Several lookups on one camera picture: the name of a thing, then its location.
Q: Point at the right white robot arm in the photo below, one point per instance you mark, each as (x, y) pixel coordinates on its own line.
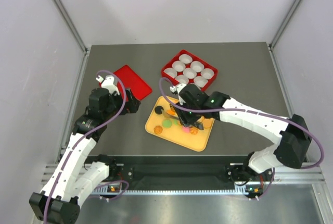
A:
(290, 142)

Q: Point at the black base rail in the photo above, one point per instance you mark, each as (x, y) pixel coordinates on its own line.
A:
(186, 173)

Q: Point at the orange swirl cookie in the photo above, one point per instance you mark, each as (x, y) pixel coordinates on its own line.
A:
(158, 130)
(193, 131)

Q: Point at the pink round cookie lower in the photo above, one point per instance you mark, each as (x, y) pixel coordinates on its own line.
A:
(186, 129)

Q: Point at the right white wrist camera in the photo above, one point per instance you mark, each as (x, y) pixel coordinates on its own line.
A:
(177, 88)

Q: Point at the red flat lid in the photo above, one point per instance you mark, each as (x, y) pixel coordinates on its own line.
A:
(130, 79)

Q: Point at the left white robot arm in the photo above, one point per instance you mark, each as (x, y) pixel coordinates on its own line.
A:
(61, 198)

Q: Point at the black sandwich cookie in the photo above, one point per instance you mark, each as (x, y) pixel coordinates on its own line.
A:
(159, 110)

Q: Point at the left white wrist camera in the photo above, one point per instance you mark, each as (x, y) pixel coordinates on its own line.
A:
(108, 83)

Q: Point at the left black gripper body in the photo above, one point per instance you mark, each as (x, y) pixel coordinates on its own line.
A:
(116, 102)

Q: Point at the tan round cookie right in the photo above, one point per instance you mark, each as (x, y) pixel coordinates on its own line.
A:
(207, 123)

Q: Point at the green round cookie left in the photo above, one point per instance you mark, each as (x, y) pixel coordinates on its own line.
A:
(167, 123)

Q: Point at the orange fish cookie left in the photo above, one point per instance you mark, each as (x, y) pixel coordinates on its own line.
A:
(170, 112)

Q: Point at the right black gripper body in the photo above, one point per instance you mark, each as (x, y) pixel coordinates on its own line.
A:
(189, 117)

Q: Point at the red compartment box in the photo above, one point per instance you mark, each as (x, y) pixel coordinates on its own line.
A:
(195, 58)

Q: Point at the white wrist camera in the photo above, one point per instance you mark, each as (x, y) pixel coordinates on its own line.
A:
(177, 88)
(108, 83)

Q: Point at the yellow tray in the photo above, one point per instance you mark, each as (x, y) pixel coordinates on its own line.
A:
(175, 134)

